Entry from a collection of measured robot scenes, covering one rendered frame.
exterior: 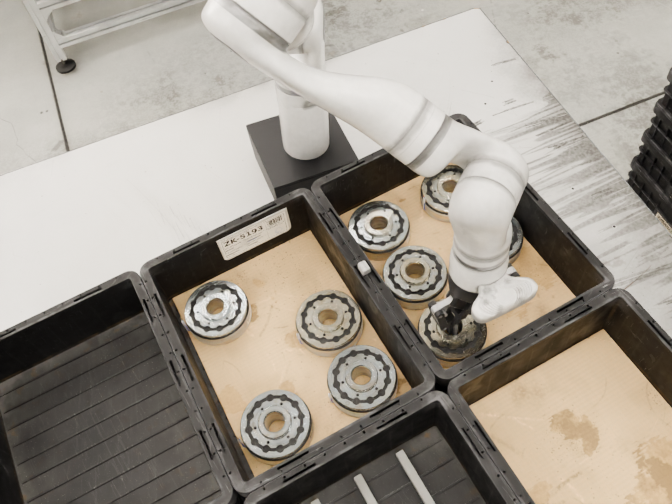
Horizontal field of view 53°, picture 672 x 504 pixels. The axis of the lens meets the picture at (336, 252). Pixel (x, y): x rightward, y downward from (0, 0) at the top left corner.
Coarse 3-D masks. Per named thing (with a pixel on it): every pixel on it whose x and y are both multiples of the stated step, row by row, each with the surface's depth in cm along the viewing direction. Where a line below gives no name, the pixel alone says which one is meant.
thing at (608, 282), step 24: (456, 120) 116; (360, 168) 113; (312, 192) 110; (528, 192) 106; (336, 216) 107; (552, 216) 103; (576, 240) 101; (600, 264) 98; (384, 288) 99; (600, 288) 96; (552, 312) 95; (432, 360) 93; (480, 360) 92
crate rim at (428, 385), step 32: (224, 224) 108; (160, 256) 106; (352, 256) 103; (160, 320) 100; (416, 352) 94; (192, 384) 94; (384, 416) 89; (224, 448) 90; (320, 448) 88; (256, 480) 86
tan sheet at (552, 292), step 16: (400, 192) 121; (416, 192) 121; (416, 208) 119; (416, 224) 117; (432, 224) 117; (448, 224) 116; (416, 240) 115; (432, 240) 115; (448, 240) 115; (448, 256) 113; (528, 256) 111; (528, 272) 110; (544, 272) 110; (448, 288) 110; (544, 288) 108; (560, 288) 108; (528, 304) 107; (544, 304) 107; (560, 304) 106; (416, 320) 107; (496, 320) 106; (512, 320) 106; (528, 320) 105; (496, 336) 104
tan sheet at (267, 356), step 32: (288, 256) 116; (320, 256) 115; (192, 288) 114; (256, 288) 113; (288, 288) 113; (320, 288) 112; (256, 320) 110; (288, 320) 109; (224, 352) 107; (256, 352) 107; (288, 352) 106; (384, 352) 105; (224, 384) 104; (256, 384) 104; (288, 384) 103; (320, 384) 103; (320, 416) 100; (352, 416) 100
